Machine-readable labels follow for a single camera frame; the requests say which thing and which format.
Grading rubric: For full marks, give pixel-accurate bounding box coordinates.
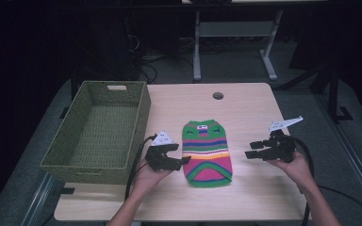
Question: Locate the tangle of black cables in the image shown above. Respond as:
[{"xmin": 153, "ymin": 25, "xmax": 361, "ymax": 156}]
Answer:
[{"xmin": 128, "ymin": 33, "xmax": 196, "ymax": 85}]

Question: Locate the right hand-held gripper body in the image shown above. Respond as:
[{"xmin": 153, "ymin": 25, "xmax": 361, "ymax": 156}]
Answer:
[{"xmin": 262, "ymin": 116, "xmax": 304, "ymax": 164}]

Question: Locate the black floor cable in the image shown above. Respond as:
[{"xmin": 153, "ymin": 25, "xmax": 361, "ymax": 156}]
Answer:
[{"xmin": 317, "ymin": 184, "xmax": 362, "ymax": 222}]

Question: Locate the metal floor rail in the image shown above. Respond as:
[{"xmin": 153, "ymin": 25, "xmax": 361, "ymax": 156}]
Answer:
[
  {"xmin": 20, "ymin": 172, "xmax": 57, "ymax": 226},
  {"xmin": 313, "ymin": 93, "xmax": 362, "ymax": 218}
]

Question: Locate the striped knitted pet sweater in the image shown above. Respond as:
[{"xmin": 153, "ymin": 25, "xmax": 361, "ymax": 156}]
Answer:
[{"xmin": 182, "ymin": 119, "xmax": 234, "ymax": 188}]

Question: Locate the hand-held gripper black cable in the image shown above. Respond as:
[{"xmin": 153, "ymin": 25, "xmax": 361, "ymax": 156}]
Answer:
[
  {"xmin": 290, "ymin": 136, "xmax": 316, "ymax": 226},
  {"xmin": 124, "ymin": 134, "xmax": 158, "ymax": 202}
]

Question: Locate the black metal stand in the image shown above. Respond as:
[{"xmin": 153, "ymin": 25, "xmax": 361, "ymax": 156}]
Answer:
[{"xmin": 324, "ymin": 62, "xmax": 354, "ymax": 124}]

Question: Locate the left hand-held gripper black cable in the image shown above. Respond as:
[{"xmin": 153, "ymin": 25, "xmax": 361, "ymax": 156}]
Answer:
[{"xmin": 124, "ymin": 134, "xmax": 158, "ymax": 202}]

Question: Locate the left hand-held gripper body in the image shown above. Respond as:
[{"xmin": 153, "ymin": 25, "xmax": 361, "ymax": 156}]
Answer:
[{"xmin": 144, "ymin": 130, "xmax": 183, "ymax": 172}]

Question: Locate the green woven basket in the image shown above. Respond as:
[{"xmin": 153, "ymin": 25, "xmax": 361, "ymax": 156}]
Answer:
[{"xmin": 40, "ymin": 80, "xmax": 152, "ymax": 186}]

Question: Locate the person's right hand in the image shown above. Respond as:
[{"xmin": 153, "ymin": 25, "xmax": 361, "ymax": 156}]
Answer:
[{"xmin": 266, "ymin": 151, "xmax": 315, "ymax": 191}]

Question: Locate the white metal desk frame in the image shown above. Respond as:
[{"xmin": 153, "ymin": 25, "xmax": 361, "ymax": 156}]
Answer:
[{"xmin": 192, "ymin": 8, "xmax": 279, "ymax": 83}]

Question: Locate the person's left hand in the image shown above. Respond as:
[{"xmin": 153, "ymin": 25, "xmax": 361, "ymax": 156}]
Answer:
[{"xmin": 132, "ymin": 156, "xmax": 173, "ymax": 193}]

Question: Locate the right hand-held gripper black cable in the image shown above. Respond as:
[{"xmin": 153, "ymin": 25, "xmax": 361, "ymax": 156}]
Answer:
[{"xmin": 290, "ymin": 136, "xmax": 316, "ymax": 226}]

